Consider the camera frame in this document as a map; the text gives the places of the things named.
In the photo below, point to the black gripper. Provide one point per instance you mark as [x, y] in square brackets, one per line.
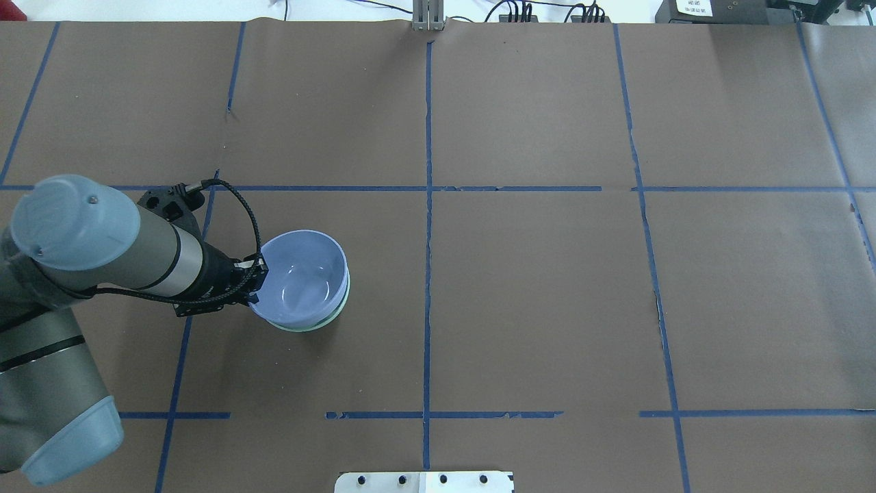
[218, 272]

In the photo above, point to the blue bowl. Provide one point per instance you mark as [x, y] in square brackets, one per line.
[305, 280]

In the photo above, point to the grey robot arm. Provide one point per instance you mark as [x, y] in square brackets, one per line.
[69, 240]

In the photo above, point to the green bowl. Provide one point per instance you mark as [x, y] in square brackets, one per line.
[325, 321]

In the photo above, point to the vertical blue tape line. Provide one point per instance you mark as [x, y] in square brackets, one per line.
[172, 415]

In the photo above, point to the white metal plate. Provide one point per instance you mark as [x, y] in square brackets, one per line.
[426, 481]

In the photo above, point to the black box with label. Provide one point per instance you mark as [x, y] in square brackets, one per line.
[723, 13]

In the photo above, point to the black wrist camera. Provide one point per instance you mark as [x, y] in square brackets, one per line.
[175, 204]

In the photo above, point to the aluminium profile post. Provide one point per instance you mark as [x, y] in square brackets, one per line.
[428, 15]

